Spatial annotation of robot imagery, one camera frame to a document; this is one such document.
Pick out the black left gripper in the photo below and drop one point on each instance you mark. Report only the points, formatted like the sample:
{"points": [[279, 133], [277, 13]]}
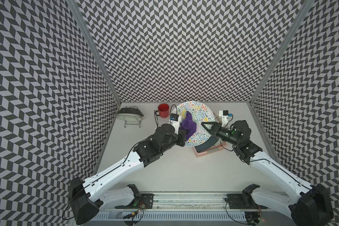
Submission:
{"points": [[182, 133]]}

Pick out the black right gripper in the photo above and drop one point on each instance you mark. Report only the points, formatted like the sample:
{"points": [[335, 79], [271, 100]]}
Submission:
{"points": [[214, 128]]}

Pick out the dark teal square plate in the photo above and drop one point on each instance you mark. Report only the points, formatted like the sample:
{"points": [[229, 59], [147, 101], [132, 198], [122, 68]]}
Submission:
{"points": [[208, 145]]}

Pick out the purple microfibre cloth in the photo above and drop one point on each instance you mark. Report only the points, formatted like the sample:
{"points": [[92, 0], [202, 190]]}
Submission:
{"points": [[188, 125]]}

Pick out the colourful squiggle pattern plate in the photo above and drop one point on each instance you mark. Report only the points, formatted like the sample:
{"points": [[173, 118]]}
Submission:
{"points": [[200, 113]]}

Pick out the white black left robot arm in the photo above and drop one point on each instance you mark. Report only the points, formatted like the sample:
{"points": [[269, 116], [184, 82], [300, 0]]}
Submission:
{"points": [[87, 197]]}

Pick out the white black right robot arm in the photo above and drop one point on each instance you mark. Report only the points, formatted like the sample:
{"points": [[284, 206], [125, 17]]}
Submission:
{"points": [[304, 203]]}

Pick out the dark plate behind rack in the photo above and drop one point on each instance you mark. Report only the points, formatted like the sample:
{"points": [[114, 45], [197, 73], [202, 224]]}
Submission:
{"points": [[130, 110]]}

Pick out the pink plastic basket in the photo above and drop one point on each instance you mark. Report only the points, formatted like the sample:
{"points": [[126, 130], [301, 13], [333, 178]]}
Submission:
{"points": [[218, 146]]}

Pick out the red ceramic mug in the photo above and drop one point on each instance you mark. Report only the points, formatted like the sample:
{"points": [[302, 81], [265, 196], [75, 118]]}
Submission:
{"points": [[162, 111]]}

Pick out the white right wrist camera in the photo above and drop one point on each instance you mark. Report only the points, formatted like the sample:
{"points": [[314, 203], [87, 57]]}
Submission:
{"points": [[225, 117]]}

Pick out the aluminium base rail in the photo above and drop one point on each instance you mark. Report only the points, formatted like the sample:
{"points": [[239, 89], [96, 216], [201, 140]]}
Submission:
{"points": [[212, 201]]}

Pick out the aluminium corner post right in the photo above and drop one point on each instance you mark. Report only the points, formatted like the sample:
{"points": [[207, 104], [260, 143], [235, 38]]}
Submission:
{"points": [[305, 8]]}

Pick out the aluminium corner post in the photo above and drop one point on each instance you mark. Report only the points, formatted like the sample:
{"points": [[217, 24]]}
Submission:
{"points": [[72, 5], [305, 8]]}

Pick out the aluminium corner post left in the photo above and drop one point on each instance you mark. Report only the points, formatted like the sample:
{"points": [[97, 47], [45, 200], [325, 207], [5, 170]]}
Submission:
{"points": [[72, 5]]}

